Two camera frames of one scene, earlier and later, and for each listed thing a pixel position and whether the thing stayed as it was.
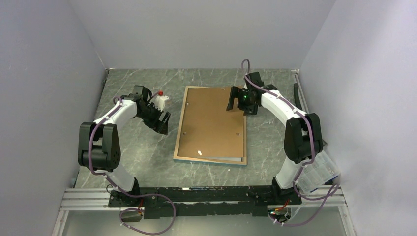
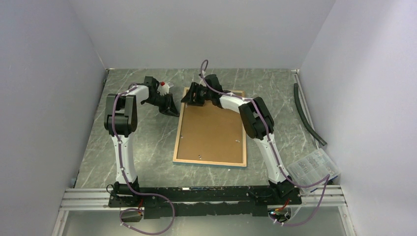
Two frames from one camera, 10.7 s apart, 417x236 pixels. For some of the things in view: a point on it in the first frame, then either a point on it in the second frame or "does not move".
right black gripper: [236, 92] to [194, 89]
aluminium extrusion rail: [321, 198] does not move
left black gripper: [160, 126] to [172, 110]
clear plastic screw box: [314, 175] does not move
